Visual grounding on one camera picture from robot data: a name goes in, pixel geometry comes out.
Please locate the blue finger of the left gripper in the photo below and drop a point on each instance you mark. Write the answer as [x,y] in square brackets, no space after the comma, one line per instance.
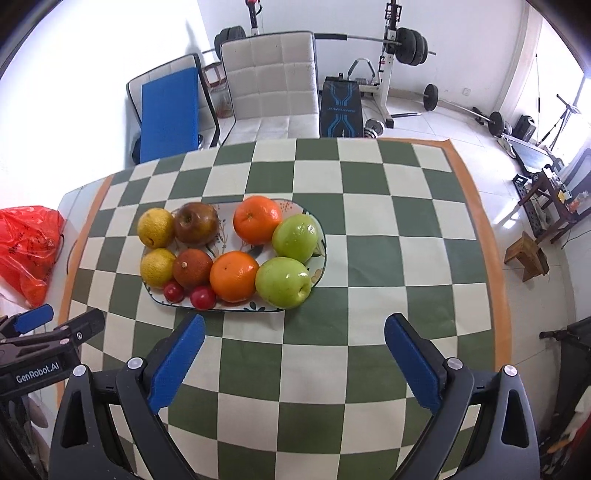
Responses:
[25,322]
[67,336]

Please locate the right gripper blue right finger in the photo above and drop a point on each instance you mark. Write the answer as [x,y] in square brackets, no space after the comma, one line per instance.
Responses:
[442,386]

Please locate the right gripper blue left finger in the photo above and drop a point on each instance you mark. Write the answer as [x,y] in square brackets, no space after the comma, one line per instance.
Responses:
[145,386]

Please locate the red cherry tomato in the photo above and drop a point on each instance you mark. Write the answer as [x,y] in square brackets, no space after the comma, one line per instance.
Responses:
[173,292]
[203,298]

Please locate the small yellow lemon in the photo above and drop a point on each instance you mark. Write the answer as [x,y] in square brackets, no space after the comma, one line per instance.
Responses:
[156,267]

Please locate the reddish brown round fruit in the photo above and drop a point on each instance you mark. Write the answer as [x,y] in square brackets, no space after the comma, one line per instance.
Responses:
[191,268]

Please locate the large yellow lemon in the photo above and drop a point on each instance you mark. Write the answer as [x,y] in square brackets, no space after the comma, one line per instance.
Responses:
[155,228]

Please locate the green apple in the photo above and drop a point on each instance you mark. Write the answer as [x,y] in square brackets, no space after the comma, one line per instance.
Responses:
[283,282]
[296,237]

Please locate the red plastic bag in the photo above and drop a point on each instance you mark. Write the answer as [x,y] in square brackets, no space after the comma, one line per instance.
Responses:
[30,243]

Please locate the green checkered tablecloth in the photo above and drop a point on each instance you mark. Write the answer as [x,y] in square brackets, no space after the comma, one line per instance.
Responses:
[311,393]

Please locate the small wooden stool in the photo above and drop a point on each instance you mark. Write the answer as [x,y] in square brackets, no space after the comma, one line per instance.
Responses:
[528,253]

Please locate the floral oval ceramic plate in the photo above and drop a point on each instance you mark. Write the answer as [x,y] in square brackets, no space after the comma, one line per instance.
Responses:
[227,240]

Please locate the dark red apple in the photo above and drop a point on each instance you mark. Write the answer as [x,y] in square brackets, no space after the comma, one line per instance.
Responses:
[196,223]

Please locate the bright orange mandarin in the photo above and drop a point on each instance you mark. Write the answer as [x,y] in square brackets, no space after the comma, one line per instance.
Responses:
[255,220]

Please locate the dark wooden side table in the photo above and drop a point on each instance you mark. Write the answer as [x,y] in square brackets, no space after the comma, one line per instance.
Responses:
[548,207]

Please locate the blue padded chair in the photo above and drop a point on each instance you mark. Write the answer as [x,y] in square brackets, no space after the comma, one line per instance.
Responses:
[174,110]

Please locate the barbell on floor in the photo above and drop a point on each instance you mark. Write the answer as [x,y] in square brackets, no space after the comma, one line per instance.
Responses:
[431,99]

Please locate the black blue weight bench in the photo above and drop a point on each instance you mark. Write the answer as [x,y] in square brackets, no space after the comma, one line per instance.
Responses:
[341,114]

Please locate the white padded chair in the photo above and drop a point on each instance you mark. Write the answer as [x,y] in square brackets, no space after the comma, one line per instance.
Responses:
[273,87]

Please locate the barbell on rack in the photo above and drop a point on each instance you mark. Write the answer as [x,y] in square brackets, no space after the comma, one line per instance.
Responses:
[409,46]

